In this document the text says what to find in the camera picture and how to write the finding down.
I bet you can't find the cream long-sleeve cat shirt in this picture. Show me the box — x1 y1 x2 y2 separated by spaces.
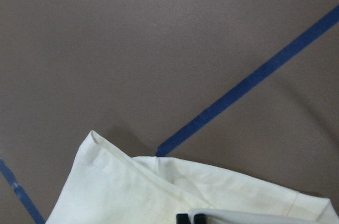
47 131 338 223

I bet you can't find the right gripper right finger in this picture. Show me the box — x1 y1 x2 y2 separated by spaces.
193 213 207 224

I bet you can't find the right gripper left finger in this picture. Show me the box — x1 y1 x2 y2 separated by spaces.
176 213 189 224

